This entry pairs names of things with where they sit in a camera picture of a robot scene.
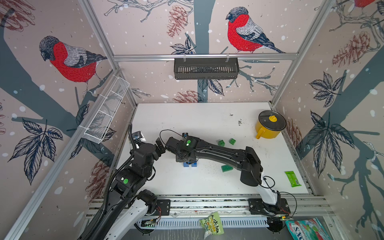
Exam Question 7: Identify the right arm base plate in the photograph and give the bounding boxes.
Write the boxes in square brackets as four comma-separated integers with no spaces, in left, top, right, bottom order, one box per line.
[248,199,291,217]

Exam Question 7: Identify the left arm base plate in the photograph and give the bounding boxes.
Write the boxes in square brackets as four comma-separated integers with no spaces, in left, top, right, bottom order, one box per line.
[150,199,171,217]

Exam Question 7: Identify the green small lego brick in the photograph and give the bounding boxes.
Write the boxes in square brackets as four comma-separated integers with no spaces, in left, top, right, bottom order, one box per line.
[218,140,225,147]
[229,138,236,145]

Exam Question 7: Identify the green long lego brick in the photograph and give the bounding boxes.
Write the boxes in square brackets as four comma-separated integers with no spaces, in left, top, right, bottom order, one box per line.
[221,165,234,173]

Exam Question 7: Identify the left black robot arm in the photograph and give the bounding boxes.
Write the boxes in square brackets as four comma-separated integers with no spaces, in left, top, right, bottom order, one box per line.
[79,139,166,240]

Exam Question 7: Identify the colourful tissue packet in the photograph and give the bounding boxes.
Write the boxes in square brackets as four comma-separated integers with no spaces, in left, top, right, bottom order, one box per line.
[286,218,332,240]

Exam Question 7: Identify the white wire mesh shelf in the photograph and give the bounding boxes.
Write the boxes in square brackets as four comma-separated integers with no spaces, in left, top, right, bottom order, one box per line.
[83,77,130,144]

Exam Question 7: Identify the green snack packet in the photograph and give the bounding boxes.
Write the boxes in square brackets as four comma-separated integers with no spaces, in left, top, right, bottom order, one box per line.
[199,212,224,239]

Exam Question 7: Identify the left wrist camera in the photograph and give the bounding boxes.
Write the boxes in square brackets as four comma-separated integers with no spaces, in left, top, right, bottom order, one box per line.
[132,131,146,142]

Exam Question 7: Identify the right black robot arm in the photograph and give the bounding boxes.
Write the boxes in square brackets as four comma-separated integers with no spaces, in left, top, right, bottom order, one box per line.
[165,136,281,215]

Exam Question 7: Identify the green candy wrapper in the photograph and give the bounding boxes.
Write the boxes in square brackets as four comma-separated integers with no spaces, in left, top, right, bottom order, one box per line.
[285,171,301,188]

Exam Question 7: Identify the yellow pot with lid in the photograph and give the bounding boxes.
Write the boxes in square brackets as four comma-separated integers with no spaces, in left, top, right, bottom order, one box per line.
[255,110,287,139]

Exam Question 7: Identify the black hanging wire basket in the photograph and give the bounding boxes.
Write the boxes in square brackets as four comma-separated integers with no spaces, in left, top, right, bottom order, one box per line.
[174,58,240,80]

